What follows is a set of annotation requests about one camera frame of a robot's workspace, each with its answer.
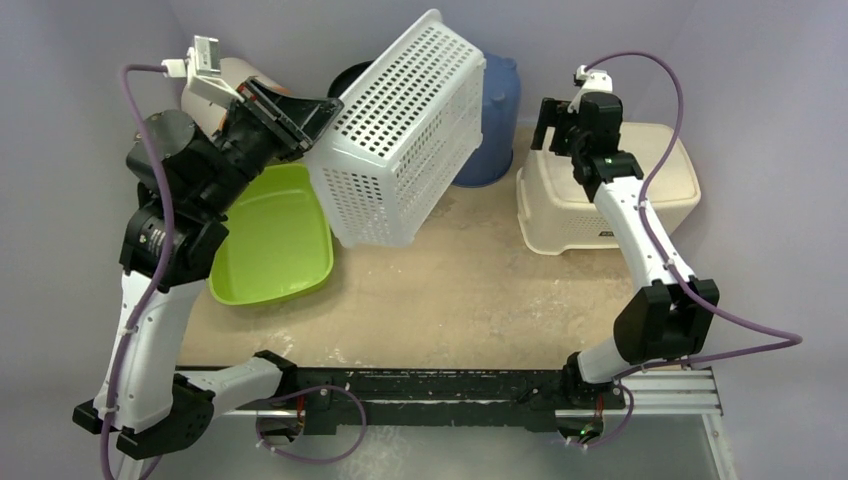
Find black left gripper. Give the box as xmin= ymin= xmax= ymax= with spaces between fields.
xmin=197 ymin=76 xmax=342 ymax=217

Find dark navy cylindrical bin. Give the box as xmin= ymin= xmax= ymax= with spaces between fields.
xmin=326 ymin=60 xmax=373 ymax=98

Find light blue plastic bucket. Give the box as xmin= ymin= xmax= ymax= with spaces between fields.
xmin=452 ymin=53 xmax=522 ymax=188

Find cream plastic laundry basket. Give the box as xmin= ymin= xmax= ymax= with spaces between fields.
xmin=516 ymin=127 xmax=701 ymax=256

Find white perforated strainer basket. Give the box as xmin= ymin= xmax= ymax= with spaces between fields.
xmin=304 ymin=9 xmax=486 ymax=248

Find green tray with white strainer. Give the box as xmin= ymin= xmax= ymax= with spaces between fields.
xmin=207 ymin=163 xmax=334 ymax=306

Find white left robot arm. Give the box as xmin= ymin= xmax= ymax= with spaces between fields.
xmin=72 ymin=78 xmax=343 ymax=460

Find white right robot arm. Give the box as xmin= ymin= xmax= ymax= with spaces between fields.
xmin=531 ymin=92 xmax=720 ymax=407

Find white cylinder container orange-yellow lid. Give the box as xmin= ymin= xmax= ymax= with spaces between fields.
xmin=180 ymin=56 xmax=293 ymax=140

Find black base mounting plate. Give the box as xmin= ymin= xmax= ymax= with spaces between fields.
xmin=248 ymin=356 xmax=627 ymax=435

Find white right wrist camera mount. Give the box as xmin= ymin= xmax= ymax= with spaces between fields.
xmin=567 ymin=65 xmax=613 ymax=113

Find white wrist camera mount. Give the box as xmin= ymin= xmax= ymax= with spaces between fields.
xmin=567 ymin=65 xmax=613 ymax=113
xmin=160 ymin=35 xmax=243 ymax=108

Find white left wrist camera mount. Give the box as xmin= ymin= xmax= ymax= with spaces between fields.
xmin=160 ymin=35 xmax=243 ymax=108

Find aluminium frame rails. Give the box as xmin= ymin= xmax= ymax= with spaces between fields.
xmin=117 ymin=357 xmax=738 ymax=480

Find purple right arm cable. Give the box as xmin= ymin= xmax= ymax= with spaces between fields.
xmin=563 ymin=51 xmax=804 ymax=452

